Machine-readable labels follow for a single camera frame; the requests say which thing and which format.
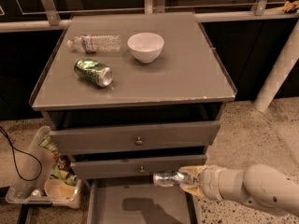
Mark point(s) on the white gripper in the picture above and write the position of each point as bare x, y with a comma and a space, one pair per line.
209, 181

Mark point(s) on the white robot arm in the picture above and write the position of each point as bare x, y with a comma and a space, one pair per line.
258, 187

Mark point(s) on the grey top drawer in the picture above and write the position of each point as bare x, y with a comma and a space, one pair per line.
134, 137

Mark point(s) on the grey drawer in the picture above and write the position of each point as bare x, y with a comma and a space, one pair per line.
133, 167
135, 200
134, 137

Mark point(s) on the grey bottom drawer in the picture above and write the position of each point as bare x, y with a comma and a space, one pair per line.
135, 200

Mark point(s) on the grey middle drawer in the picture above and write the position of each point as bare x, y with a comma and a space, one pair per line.
133, 167

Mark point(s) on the grey drawer cabinet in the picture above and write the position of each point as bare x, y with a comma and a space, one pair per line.
186, 83

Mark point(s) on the green soda can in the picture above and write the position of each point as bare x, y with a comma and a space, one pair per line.
93, 71

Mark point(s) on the brown snack bag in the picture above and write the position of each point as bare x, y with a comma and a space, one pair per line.
63, 163

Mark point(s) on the cream bowl in bin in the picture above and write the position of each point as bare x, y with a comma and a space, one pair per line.
58, 190

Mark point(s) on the white bowl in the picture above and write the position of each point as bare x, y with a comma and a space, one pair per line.
145, 47

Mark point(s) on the clear plastic storage bin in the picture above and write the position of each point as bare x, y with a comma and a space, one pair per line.
36, 169

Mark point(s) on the green snack bag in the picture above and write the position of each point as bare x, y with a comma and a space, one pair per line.
49, 145

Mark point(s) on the small silver ball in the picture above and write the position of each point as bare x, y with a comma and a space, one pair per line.
37, 192

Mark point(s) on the clear plastic water bottle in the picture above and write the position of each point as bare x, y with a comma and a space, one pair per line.
95, 43

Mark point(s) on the yellow object on railing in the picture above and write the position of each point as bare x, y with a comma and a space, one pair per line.
291, 7

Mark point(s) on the metal railing frame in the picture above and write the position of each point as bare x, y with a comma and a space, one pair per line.
38, 15

